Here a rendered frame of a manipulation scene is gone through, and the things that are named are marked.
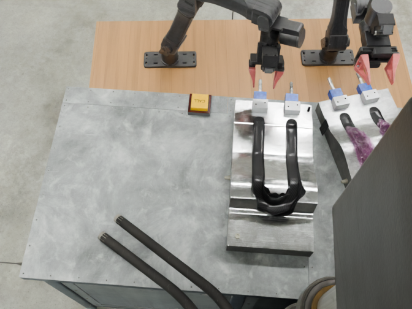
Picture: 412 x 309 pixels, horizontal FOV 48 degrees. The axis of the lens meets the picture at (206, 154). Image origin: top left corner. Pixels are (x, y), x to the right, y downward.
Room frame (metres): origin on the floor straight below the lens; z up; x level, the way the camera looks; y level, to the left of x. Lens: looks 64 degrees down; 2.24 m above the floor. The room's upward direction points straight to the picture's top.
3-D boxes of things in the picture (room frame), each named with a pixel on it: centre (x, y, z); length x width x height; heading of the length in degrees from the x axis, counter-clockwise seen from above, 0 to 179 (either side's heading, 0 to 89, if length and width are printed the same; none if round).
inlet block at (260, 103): (0.89, -0.19, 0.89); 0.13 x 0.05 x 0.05; 176
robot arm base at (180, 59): (1.11, 0.14, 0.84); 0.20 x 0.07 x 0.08; 91
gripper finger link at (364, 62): (0.77, -0.45, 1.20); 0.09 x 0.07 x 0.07; 1
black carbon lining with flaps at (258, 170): (0.63, -0.22, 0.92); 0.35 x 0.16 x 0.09; 176
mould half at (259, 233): (0.61, -0.21, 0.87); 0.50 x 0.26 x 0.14; 176
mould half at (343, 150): (0.67, -0.57, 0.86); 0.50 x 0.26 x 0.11; 13
